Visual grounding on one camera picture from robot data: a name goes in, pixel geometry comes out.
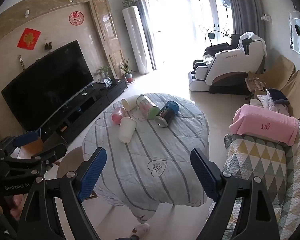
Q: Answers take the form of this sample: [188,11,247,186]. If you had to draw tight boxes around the dark navy cloth on sofa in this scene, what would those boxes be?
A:
[268,88,290,106]

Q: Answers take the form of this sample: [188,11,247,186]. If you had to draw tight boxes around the white standing air conditioner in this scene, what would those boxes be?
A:
[122,6,152,74]

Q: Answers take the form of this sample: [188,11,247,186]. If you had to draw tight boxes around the triangle pattern sofa cover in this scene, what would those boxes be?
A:
[224,122,300,239]

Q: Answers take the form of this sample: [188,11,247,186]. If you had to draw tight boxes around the large black television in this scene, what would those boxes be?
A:
[1,41,94,131]

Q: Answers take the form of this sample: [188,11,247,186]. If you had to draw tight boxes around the glass globe ornament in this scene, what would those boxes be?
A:
[102,77,112,88]

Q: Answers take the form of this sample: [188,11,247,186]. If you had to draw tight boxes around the pink plastic cup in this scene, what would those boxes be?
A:
[111,107,126,125]

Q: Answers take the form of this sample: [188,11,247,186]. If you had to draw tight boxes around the blue black tin can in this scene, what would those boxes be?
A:
[154,100,179,128]

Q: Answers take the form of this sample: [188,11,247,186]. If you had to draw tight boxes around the grey striped right curtain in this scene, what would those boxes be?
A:
[230,0,266,38]

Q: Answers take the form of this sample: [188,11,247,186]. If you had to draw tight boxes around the pink folded towel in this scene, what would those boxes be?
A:
[229,105,299,146]

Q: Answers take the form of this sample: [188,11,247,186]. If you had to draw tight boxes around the red fu paper square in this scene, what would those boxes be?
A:
[17,28,41,50]

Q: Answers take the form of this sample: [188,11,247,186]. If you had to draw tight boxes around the potted plant red pot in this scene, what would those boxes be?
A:
[120,59,134,84]

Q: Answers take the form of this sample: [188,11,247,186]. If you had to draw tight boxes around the tan sofa cushions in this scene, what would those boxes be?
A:
[248,55,300,119]

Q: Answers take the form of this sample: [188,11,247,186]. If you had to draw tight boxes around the pink canister green lid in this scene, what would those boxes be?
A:
[136,95,160,120]

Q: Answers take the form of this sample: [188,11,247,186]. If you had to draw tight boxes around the brown wooden stool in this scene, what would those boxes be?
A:
[55,146,84,178]

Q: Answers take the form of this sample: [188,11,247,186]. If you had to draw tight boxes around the black tv cabinet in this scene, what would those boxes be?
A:
[38,79,128,144]

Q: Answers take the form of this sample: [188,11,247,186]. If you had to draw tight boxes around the white paper cup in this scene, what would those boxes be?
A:
[118,117,137,144]
[121,95,139,112]

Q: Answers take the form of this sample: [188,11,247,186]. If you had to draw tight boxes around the round red paper cutting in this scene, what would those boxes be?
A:
[69,11,84,26]

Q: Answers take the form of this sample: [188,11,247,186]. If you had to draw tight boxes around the white massage chair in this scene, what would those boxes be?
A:
[189,31,267,95]

